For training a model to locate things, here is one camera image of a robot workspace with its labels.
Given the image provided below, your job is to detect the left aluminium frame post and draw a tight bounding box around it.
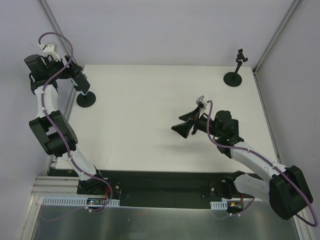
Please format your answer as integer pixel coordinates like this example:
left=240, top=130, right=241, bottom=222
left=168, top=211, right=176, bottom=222
left=37, top=0, right=79, bottom=66

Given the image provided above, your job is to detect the left white cable duct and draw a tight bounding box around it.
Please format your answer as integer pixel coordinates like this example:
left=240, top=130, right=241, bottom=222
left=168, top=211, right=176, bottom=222
left=42, top=196, right=120, bottom=208

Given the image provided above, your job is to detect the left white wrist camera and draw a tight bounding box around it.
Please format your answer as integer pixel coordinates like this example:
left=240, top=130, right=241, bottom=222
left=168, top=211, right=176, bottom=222
left=38, top=42, right=61, bottom=62

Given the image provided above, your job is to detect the aluminium frame post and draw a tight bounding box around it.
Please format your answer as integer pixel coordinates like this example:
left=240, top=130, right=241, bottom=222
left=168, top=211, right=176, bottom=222
left=252, top=0, right=303, bottom=76
left=37, top=0, right=79, bottom=66

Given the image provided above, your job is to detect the white cable duct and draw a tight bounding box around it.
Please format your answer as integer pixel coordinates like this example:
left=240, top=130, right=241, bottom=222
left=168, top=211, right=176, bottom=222
left=42, top=196, right=120, bottom=208
left=210, top=200, right=228, bottom=211

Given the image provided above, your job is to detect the black phone stand far corner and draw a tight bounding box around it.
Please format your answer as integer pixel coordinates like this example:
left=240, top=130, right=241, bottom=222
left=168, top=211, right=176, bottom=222
left=223, top=48, right=248, bottom=87

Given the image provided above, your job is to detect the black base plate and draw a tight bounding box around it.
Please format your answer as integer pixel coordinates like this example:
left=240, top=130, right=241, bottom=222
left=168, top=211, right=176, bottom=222
left=77, top=170, right=231, bottom=209

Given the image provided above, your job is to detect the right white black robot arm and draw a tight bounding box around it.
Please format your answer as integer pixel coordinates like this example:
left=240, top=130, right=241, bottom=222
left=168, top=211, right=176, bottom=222
left=171, top=104, right=313, bottom=220

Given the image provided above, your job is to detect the right aluminium frame post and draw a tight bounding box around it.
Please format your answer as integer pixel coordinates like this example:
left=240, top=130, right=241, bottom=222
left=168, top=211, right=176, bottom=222
left=252, top=0, right=303, bottom=76

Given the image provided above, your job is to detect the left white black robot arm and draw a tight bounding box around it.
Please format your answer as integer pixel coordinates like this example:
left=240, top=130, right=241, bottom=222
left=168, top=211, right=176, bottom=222
left=24, top=54, right=106, bottom=195

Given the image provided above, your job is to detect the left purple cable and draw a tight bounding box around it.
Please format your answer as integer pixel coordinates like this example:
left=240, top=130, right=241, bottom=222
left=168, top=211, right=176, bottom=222
left=38, top=32, right=113, bottom=213

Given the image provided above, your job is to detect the right aluminium frame rail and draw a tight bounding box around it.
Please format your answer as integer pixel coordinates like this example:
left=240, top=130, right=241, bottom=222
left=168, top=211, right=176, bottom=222
left=252, top=72, right=282, bottom=163

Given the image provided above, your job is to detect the aluminium frame rail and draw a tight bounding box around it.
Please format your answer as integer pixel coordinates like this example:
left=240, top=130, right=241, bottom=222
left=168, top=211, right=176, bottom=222
left=252, top=72, right=282, bottom=163
left=44, top=79, right=77, bottom=176

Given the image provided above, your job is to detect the black phone stand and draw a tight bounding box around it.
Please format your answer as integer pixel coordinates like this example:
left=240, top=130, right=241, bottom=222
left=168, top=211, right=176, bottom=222
left=76, top=91, right=96, bottom=108

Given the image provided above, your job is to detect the phone with light blue case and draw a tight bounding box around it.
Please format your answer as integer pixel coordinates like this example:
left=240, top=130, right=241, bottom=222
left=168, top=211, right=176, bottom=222
left=72, top=72, right=90, bottom=96

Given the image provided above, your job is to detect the left aluminium frame rail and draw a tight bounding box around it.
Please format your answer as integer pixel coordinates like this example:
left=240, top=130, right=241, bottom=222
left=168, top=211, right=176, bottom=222
left=44, top=79, right=77, bottom=176

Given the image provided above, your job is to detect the right white cable duct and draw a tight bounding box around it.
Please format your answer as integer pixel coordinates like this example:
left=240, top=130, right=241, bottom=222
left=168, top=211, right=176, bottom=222
left=210, top=200, right=228, bottom=211

